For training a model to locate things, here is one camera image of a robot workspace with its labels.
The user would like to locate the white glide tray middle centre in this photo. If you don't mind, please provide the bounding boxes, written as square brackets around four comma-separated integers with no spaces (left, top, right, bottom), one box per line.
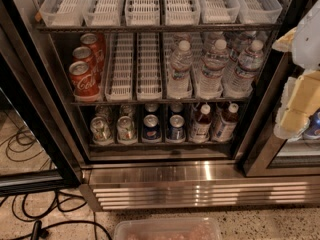
[136,33,162,100]

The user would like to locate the red coke can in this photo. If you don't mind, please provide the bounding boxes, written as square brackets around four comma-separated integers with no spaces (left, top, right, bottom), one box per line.
[72,46,101,83]
[80,33,105,72]
[69,61,100,102]

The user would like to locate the blue can behind right door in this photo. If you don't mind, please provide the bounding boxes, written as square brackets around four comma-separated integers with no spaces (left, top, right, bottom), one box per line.
[303,109,320,140]

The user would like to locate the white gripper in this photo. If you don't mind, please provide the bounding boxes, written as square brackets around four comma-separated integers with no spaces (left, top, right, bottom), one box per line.
[272,0,320,139]

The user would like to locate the left blue pepsi can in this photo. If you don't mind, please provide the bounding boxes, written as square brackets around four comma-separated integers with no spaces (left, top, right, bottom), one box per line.
[142,114,161,143]

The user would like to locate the centre front water bottle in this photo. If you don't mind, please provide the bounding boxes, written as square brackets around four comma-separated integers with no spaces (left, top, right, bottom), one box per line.
[198,39,229,99]

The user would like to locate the clear plastic floor container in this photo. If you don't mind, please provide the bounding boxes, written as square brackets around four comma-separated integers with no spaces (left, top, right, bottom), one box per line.
[113,217,223,240]

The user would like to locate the left brown tea bottle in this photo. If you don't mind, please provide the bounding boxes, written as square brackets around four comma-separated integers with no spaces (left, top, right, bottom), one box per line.
[189,103,212,143]

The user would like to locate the white glide tray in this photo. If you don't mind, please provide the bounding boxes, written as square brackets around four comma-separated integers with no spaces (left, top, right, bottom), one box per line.
[136,33,162,100]
[105,33,134,101]

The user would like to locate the white glide tray middle left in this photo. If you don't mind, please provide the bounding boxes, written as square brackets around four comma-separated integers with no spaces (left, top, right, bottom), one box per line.
[105,33,134,101]

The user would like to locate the water bottle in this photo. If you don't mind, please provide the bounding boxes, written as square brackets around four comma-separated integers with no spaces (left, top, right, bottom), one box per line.
[168,40,193,98]
[198,39,229,99]
[223,40,264,98]

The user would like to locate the right front water bottle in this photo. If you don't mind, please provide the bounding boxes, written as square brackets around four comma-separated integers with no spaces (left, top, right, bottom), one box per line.
[223,40,264,98]

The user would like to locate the left front water bottle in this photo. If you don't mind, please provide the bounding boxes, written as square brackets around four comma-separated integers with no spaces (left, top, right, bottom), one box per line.
[168,40,193,98]

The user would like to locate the brown tea bottle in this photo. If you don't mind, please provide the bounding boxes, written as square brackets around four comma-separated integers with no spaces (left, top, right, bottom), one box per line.
[212,103,239,142]
[189,103,212,143]

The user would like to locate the right blue pepsi can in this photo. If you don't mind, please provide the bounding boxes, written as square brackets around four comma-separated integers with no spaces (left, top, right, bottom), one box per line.
[167,115,185,143]

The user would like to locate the black floor cables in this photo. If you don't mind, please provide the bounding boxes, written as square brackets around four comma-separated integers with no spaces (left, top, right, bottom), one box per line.
[0,110,114,240]

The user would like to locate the steel fridge bottom grille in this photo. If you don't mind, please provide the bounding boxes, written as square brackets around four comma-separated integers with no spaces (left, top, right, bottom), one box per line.
[79,161,320,211]

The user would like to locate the top shelf tray far left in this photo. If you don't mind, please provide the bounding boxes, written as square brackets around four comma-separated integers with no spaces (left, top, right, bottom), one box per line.
[40,0,85,27]

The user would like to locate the shelf tray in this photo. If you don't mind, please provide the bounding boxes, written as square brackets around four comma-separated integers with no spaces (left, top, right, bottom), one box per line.
[238,0,282,24]
[40,0,85,27]
[164,0,200,26]
[82,0,124,27]
[199,0,240,24]
[125,0,160,26]

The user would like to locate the blue pepsi can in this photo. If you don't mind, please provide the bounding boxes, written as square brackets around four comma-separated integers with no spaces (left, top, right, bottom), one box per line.
[142,114,161,143]
[167,115,185,143]

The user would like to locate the right brown tea bottle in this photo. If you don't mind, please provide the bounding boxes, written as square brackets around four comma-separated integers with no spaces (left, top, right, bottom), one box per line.
[212,103,239,142]

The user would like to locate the top shelf tray far right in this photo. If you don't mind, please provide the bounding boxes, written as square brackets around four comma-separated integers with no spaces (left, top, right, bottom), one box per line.
[238,0,282,24]

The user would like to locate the left glass fridge door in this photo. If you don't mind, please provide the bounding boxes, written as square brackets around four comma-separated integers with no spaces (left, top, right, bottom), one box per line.
[0,0,82,196]

